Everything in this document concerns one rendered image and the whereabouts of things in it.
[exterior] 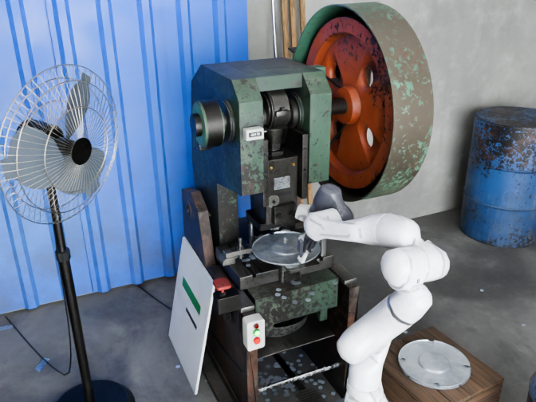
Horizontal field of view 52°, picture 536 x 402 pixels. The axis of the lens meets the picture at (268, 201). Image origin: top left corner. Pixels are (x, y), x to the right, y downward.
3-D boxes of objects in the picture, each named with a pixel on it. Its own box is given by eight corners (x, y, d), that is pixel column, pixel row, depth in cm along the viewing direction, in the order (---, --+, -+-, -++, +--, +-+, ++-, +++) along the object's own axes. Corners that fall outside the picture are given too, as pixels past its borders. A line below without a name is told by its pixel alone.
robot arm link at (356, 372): (398, 368, 194) (404, 309, 184) (368, 397, 182) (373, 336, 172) (372, 355, 201) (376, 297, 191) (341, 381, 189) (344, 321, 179)
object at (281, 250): (269, 272, 218) (269, 270, 218) (242, 240, 242) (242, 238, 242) (333, 256, 229) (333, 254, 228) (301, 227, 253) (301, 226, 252)
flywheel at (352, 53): (423, 208, 231) (452, 30, 198) (382, 218, 224) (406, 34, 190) (334, 147, 289) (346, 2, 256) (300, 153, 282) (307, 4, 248)
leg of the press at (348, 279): (364, 396, 263) (378, 226, 227) (344, 403, 259) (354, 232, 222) (281, 297, 340) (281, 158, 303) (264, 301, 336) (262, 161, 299)
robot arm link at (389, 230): (419, 220, 155) (460, 220, 163) (376, 213, 170) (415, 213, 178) (413, 288, 156) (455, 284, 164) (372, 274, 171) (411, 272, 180)
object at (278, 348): (334, 336, 257) (334, 334, 256) (249, 362, 241) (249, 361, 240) (293, 290, 292) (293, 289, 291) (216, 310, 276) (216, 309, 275)
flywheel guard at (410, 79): (423, 223, 224) (447, 9, 191) (364, 238, 213) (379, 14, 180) (304, 150, 310) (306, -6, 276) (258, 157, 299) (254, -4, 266)
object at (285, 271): (320, 290, 229) (321, 262, 223) (289, 299, 224) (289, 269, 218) (292, 262, 250) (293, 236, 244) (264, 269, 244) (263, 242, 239)
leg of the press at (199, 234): (262, 434, 243) (258, 254, 207) (238, 443, 239) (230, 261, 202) (198, 320, 320) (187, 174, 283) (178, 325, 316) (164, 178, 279)
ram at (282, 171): (302, 222, 234) (303, 155, 222) (269, 229, 228) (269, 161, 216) (284, 206, 248) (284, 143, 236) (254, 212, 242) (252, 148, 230)
